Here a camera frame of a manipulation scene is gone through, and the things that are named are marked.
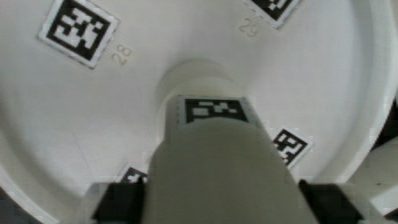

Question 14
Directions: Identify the white right fence bar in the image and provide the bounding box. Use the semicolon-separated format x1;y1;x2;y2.
349;137;398;224

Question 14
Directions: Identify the white cylindrical table leg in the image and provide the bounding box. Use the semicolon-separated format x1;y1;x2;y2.
145;97;315;224

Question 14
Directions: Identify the white round table top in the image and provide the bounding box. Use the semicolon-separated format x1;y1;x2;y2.
0;0;398;224

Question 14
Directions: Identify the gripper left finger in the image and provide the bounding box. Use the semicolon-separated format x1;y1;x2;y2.
74;182;147;224

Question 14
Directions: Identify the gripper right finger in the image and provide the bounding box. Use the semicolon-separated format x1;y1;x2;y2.
298;180;381;224

